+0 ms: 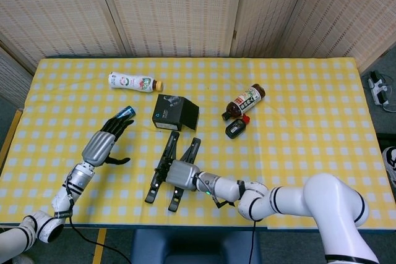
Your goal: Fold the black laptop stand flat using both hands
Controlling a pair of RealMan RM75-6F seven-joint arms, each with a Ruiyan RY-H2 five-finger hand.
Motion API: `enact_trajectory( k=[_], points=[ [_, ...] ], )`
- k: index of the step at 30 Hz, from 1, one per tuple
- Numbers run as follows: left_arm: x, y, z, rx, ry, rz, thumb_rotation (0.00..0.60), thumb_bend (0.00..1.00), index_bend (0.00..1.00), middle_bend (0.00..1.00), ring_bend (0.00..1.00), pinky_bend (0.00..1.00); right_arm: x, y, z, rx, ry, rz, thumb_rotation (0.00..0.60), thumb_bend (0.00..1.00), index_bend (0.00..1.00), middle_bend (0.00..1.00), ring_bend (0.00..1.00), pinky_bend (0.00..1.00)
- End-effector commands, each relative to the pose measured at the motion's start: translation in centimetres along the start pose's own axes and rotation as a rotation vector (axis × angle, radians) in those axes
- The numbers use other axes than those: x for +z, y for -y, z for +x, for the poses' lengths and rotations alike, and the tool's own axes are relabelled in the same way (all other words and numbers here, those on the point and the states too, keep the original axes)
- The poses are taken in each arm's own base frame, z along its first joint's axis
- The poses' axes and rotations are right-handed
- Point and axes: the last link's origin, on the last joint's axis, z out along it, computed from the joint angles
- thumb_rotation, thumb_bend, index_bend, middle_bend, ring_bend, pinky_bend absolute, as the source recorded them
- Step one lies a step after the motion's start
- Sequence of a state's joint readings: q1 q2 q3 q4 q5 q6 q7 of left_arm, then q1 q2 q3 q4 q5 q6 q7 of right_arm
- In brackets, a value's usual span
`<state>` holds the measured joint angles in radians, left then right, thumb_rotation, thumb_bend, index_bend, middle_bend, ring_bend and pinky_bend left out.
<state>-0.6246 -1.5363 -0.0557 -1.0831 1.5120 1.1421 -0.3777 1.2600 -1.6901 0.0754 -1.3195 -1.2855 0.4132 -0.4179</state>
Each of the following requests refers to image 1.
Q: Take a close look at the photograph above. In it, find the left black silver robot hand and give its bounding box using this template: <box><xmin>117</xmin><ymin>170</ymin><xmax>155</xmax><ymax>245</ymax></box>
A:
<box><xmin>81</xmin><ymin>117</ymin><xmax>135</xmax><ymax>166</ymax></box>

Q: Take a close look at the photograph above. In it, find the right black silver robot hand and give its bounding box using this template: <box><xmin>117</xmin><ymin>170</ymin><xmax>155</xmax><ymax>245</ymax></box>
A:
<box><xmin>154</xmin><ymin>158</ymin><xmax>202</xmax><ymax>191</ymax></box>

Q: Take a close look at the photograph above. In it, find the black folding stand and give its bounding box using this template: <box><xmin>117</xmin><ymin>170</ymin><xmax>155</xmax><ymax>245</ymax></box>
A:
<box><xmin>144</xmin><ymin>130</ymin><xmax>202</xmax><ymax>213</ymax></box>

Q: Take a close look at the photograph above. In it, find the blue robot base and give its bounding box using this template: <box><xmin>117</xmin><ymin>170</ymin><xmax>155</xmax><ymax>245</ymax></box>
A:
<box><xmin>131</xmin><ymin>229</ymin><xmax>262</xmax><ymax>264</ymax></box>

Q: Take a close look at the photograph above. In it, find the blue spray bottle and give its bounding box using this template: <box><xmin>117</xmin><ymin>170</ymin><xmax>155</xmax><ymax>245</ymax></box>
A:
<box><xmin>116</xmin><ymin>106</ymin><xmax>136</xmax><ymax>120</ymax></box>

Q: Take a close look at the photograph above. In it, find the black cardboard product box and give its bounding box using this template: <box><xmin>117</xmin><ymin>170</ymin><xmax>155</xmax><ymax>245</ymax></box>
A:
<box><xmin>152</xmin><ymin>93</ymin><xmax>200</xmax><ymax>132</ymax></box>

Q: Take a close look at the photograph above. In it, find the small black red device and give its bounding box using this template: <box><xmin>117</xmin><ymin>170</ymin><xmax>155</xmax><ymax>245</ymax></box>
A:
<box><xmin>225</xmin><ymin>114</ymin><xmax>251</xmax><ymax>139</ymax></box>

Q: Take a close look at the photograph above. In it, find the white drink bottle yellow cap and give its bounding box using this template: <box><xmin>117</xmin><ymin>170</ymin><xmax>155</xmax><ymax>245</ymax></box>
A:
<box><xmin>108</xmin><ymin>71</ymin><xmax>164</xmax><ymax>93</ymax></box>

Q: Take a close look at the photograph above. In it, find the dark tea bottle printed label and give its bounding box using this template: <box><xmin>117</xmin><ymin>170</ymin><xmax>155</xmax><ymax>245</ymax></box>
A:
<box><xmin>221</xmin><ymin>83</ymin><xmax>266</xmax><ymax>121</ymax></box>

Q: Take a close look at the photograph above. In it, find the yellow white checkered tablecloth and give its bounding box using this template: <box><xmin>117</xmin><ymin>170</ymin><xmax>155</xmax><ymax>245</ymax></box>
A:
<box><xmin>0</xmin><ymin>56</ymin><xmax>396</xmax><ymax>231</ymax></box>

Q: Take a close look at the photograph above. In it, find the woven folding screen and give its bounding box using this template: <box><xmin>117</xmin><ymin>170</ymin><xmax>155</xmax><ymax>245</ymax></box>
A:
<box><xmin>0</xmin><ymin>0</ymin><xmax>396</xmax><ymax>109</ymax></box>

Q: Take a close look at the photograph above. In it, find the white black sneaker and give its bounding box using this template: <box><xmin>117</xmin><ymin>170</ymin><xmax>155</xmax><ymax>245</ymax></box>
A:
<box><xmin>382</xmin><ymin>146</ymin><xmax>396</xmax><ymax>189</ymax></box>

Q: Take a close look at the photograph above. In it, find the white power strip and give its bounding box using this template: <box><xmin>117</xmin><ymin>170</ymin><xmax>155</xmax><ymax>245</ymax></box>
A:
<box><xmin>367</xmin><ymin>71</ymin><xmax>391</xmax><ymax>106</ymax></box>

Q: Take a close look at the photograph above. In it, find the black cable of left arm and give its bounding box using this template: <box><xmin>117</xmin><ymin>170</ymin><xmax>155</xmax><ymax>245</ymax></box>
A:
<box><xmin>68</xmin><ymin>216</ymin><xmax>132</xmax><ymax>264</ymax></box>

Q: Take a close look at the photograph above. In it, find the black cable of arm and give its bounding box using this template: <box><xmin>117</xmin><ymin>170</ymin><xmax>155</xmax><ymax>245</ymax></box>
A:
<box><xmin>68</xmin><ymin>216</ymin><xmax>132</xmax><ymax>264</ymax></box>
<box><xmin>251</xmin><ymin>220</ymin><xmax>258</xmax><ymax>264</ymax></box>

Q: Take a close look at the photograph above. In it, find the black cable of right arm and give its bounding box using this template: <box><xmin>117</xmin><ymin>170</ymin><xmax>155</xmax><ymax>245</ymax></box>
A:
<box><xmin>251</xmin><ymin>220</ymin><xmax>258</xmax><ymax>264</ymax></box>

